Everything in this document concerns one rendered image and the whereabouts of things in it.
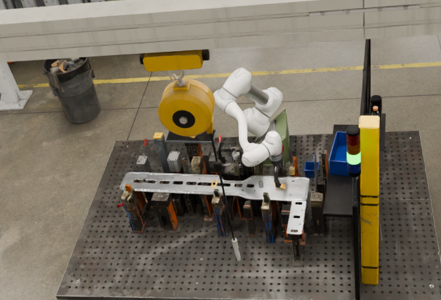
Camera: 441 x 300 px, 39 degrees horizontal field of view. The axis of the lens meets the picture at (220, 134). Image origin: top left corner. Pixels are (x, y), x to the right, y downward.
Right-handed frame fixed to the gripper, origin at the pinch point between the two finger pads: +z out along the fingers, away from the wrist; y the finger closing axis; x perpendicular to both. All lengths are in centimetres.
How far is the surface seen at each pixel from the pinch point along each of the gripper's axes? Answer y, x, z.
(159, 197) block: 18, -83, 4
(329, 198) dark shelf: 12.5, 35.1, 4.2
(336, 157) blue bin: -27.4, 36.7, 4.7
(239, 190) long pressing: 5.1, -28.0, 7.3
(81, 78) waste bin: -188, -241, 54
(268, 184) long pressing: -1.0, -8.5, 7.5
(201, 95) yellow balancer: 170, 24, -209
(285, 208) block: 18.5, 6.2, 9.1
